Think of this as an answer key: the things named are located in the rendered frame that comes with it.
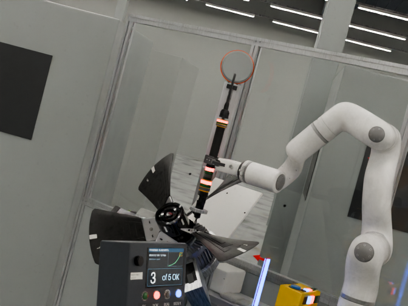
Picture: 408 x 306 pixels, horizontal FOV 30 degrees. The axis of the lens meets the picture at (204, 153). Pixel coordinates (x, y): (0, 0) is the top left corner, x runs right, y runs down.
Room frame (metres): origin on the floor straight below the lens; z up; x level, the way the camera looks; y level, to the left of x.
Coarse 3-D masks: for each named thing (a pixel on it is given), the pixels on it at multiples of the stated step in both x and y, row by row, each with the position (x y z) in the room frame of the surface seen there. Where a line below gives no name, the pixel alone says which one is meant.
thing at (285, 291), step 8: (280, 288) 2.90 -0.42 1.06; (288, 288) 2.89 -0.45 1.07; (280, 296) 2.90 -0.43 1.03; (288, 296) 2.88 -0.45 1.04; (296, 296) 2.86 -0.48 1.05; (304, 296) 2.87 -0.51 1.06; (280, 304) 2.89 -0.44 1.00; (288, 304) 2.87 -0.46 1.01; (296, 304) 2.86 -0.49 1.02; (312, 304) 2.94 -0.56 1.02
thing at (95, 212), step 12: (96, 216) 3.05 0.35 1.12; (108, 216) 3.03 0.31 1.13; (120, 216) 3.01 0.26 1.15; (132, 216) 3.00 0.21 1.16; (96, 228) 3.03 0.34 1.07; (108, 228) 3.01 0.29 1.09; (120, 228) 3.00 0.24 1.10; (132, 228) 2.99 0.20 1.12; (96, 240) 3.01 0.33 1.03; (132, 240) 2.99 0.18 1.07; (144, 240) 2.98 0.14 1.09; (96, 252) 3.00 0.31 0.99
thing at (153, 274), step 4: (148, 268) 2.07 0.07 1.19; (152, 268) 2.08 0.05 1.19; (156, 268) 2.10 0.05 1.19; (148, 272) 2.07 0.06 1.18; (152, 272) 2.08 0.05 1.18; (156, 272) 2.09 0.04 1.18; (148, 276) 2.07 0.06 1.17; (152, 276) 2.08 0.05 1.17; (156, 276) 2.09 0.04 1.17; (148, 280) 2.06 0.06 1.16; (152, 280) 2.08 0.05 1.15; (156, 280) 2.09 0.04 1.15; (148, 284) 2.06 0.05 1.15; (152, 284) 2.08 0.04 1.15; (156, 284) 2.09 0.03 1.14
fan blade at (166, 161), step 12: (168, 156) 3.19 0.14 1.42; (156, 168) 3.21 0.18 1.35; (168, 168) 3.14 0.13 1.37; (144, 180) 3.24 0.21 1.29; (156, 180) 3.17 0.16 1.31; (168, 180) 3.09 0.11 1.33; (144, 192) 3.21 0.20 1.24; (156, 192) 3.14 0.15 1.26; (168, 192) 3.06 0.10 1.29; (156, 204) 3.13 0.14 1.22
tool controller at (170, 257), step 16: (112, 240) 2.08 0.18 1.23; (112, 256) 2.04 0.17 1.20; (128, 256) 2.01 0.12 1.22; (144, 256) 2.06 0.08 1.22; (160, 256) 2.11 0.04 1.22; (176, 256) 2.17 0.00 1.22; (112, 272) 2.03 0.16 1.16; (128, 272) 2.00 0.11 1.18; (144, 272) 2.06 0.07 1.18; (160, 272) 2.11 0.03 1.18; (176, 272) 2.17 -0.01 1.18; (112, 288) 2.02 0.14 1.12; (128, 288) 2.00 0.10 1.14; (144, 288) 2.05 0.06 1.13; (160, 288) 2.11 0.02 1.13; (176, 288) 2.17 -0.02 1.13; (112, 304) 2.01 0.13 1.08; (128, 304) 1.99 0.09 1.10; (144, 304) 2.05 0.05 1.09; (160, 304) 2.10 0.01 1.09; (176, 304) 2.16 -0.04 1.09
